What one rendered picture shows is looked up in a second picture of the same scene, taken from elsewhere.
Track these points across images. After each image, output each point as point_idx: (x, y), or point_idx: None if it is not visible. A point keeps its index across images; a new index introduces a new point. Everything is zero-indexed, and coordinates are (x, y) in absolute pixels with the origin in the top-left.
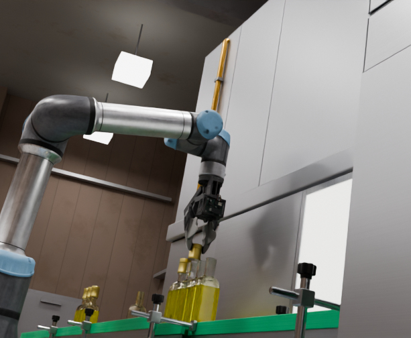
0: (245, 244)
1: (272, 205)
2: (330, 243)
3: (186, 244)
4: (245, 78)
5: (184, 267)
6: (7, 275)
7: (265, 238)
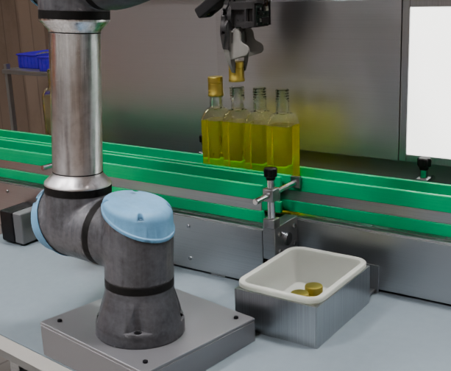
0: (286, 46)
1: (338, 4)
2: None
3: (123, 9)
4: None
5: (219, 90)
6: (165, 243)
7: (331, 46)
